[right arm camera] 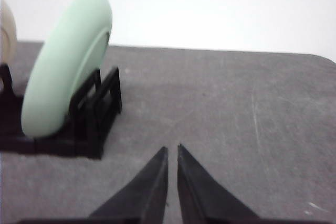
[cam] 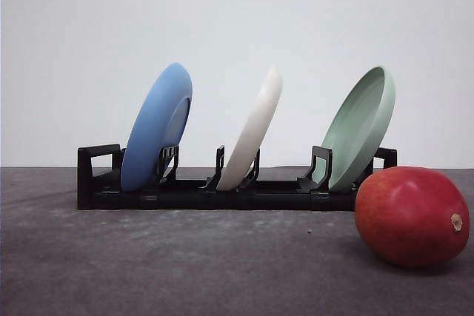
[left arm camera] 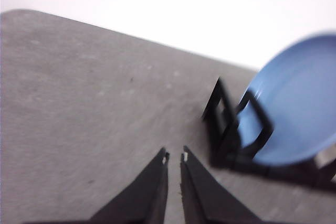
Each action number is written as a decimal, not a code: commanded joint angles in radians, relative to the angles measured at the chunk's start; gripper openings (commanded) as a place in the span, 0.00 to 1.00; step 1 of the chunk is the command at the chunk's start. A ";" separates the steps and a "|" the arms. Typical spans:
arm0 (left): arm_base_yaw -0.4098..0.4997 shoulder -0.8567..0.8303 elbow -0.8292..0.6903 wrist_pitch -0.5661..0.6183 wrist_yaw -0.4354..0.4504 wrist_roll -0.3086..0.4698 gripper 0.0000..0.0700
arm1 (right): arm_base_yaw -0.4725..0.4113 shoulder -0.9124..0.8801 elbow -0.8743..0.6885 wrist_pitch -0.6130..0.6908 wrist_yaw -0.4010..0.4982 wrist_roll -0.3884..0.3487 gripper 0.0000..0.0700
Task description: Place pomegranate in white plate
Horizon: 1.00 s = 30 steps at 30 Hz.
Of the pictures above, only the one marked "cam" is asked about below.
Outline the black plastic dish rack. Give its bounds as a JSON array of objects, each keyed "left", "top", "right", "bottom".
[{"left": 77, "top": 144, "right": 398, "bottom": 212}]

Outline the green plate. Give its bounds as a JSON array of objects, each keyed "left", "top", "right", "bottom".
[{"left": 313, "top": 67, "right": 395, "bottom": 192}]

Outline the red pomegranate fruit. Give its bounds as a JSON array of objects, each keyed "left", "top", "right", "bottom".
[{"left": 355, "top": 167, "right": 470, "bottom": 268}]

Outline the white plate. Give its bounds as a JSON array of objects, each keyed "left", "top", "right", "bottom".
[{"left": 217, "top": 67, "right": 282, "bottom": 191}]

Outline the blue plate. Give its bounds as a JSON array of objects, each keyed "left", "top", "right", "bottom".
[{"left": 121, "top": 63, "right": 193, "bottom": 192}]

